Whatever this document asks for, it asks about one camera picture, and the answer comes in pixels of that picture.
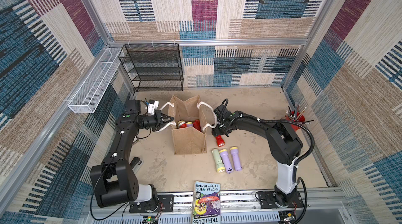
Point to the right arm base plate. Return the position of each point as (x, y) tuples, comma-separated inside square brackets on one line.
[(273, 199)]

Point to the white mesh wall basket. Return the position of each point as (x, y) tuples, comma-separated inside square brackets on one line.
[(91, 91)]

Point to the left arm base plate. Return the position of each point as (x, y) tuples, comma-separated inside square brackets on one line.
[(161, 203)]

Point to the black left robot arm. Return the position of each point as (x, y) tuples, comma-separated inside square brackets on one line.
[(114, 180)]

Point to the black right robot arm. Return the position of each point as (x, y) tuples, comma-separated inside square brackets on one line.
[(284, 144)]

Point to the black white stapler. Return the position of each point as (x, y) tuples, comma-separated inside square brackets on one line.
[(136, 164)]

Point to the brown jute tote bag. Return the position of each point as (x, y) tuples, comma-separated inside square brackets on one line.
[(192, 117)]

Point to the purple flashlight lower right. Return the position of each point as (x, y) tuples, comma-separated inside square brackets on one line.
[(236, 158)]

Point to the green flashlight lower left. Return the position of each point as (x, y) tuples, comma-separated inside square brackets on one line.
[(218, 161)]

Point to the red flashlight row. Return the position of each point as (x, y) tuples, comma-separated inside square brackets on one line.
[(182, 124)]

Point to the black wire shelf rack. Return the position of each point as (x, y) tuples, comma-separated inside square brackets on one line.
[(153, 67)]

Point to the red pen cup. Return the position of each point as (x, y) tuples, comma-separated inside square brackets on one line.
[(297, 116)]

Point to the purple flashlight lower left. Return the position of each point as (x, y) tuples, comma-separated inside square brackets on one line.
[(226, 160)]

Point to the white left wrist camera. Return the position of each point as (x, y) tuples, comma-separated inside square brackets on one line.
[(152, 105)]

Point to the colourful treehouse book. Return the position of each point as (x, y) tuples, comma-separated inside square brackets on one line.
[(206, 207)]

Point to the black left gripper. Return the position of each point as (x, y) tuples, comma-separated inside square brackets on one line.
[(159, 118)]

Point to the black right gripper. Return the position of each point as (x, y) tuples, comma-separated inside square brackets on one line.
[(218, 129)]

